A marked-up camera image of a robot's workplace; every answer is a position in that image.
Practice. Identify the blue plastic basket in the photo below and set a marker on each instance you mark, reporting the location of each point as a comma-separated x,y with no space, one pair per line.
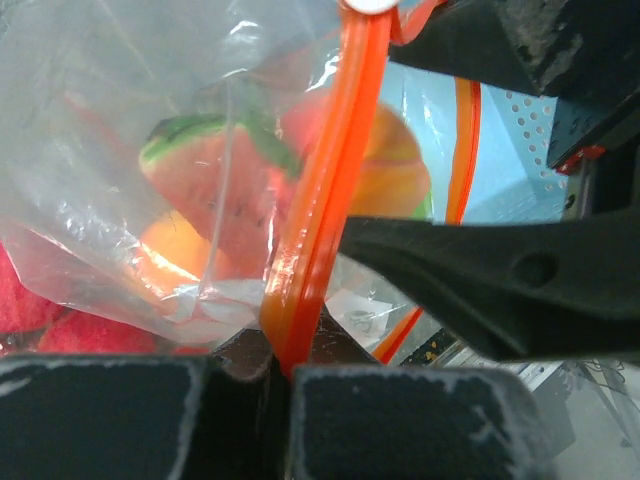
512,183

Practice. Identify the peach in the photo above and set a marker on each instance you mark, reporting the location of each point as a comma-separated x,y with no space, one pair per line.
394,177

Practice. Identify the green fruit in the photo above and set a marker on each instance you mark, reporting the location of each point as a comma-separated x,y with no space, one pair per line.
424,211

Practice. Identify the orange fruit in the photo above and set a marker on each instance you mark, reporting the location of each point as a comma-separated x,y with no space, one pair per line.
172,254

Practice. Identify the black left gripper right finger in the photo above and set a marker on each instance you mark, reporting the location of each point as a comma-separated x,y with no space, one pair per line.
353,418

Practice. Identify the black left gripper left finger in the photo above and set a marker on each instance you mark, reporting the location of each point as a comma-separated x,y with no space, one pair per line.
139,416

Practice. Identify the red apple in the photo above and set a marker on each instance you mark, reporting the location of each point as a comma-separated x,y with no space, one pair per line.
83,333
20,295

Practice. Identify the aluminium rail frame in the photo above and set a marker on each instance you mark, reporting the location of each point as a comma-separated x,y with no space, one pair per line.
553,384

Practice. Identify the clear zip top bag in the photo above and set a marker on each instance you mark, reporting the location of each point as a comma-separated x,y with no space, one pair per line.
83,84

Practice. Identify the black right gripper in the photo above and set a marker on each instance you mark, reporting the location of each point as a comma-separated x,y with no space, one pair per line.
540,48

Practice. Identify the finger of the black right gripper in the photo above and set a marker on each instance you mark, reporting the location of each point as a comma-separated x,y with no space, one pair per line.
567,290

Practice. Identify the watermelon slice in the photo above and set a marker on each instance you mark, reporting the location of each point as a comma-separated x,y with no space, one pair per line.
223,176

